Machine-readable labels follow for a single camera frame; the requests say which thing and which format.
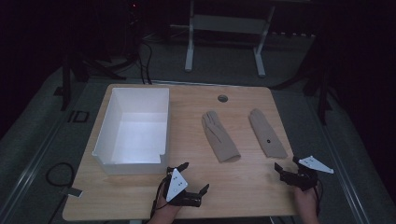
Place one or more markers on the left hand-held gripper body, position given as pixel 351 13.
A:
pixel 176 185

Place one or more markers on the white box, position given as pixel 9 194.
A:
pixel 140 140

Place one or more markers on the beige glove with dark dot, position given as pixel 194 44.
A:
pixel 266 132

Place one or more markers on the person's right hand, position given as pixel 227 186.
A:
pixel 306 200

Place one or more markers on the black tripod stand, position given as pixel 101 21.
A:
pixel 79 67

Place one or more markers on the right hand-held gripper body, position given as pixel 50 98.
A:
pixel 303 180

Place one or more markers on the person's left hand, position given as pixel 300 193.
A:
pixel 166 209

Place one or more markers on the dark metal stand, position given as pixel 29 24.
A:
pixel 320 90

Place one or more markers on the white metal stand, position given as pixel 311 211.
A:
pixel 229 24

